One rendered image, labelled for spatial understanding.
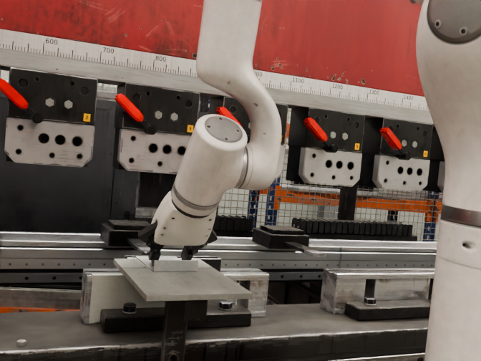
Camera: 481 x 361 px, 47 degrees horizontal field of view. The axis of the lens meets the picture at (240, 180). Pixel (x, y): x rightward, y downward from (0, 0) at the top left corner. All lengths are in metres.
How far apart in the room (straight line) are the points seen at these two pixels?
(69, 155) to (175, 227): 0.24
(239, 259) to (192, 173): 0.65
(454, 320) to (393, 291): 0.90
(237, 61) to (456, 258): 0.47
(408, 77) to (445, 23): 0.90
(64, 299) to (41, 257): 1.67
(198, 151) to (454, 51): 0.46
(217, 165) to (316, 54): 0.48
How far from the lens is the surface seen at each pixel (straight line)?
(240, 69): 0.86
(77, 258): 1.37
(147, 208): 1.14
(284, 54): 1.20
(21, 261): 1.36
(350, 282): 1.35
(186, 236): 0.99
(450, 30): 0.48
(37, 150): 1.05
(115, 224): 1.33
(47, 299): 3.04
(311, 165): 1.22
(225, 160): 0.84
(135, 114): 1.04
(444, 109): 0.52
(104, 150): 1.62
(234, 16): 0.86
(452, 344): 0.55
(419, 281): 1.48
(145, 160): 1.08
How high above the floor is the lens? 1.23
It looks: 3 degrees down
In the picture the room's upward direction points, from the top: 5 degrees clockwise
